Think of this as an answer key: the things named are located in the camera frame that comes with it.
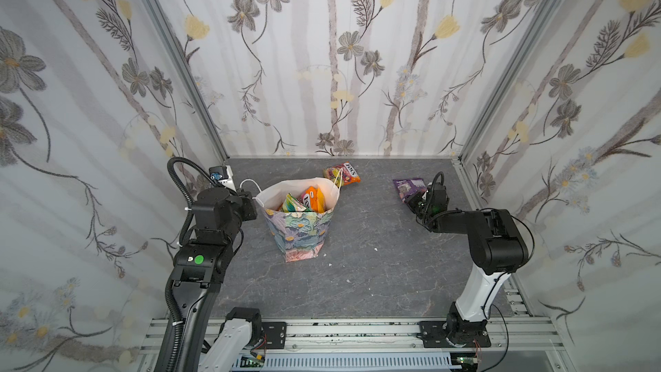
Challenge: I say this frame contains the white floral paper bag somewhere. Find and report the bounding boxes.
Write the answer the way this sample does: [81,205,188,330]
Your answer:
[253,177,340,263]

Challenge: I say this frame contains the fox's candy bag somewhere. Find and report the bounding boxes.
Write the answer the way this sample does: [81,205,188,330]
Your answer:
[323,162,361,188]
[299,186,326,214]

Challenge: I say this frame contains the green Fox's spring tea bag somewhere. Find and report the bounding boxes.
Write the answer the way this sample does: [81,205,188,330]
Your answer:
[281,194,308,213]

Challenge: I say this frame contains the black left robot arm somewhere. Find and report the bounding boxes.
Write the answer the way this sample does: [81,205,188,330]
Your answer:
[155,157,264,371]

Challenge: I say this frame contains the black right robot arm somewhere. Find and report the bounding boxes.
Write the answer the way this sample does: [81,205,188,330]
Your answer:
[401,172,534,348]

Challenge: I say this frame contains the Fox's candy bag top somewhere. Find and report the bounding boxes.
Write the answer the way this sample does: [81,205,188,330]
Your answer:
[323,162,361,188]

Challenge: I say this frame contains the purple snack packet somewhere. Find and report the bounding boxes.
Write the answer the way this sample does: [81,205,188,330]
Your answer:
[392,178,427,203]

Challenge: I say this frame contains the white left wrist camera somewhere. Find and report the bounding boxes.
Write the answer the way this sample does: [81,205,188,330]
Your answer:
[208,165,236,191]

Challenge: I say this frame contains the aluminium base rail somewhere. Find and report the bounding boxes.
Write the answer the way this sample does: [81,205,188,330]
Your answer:
[138,317,564,372]

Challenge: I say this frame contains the white perforated cable duct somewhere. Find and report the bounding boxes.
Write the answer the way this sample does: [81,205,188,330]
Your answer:
[231,352,462,371]

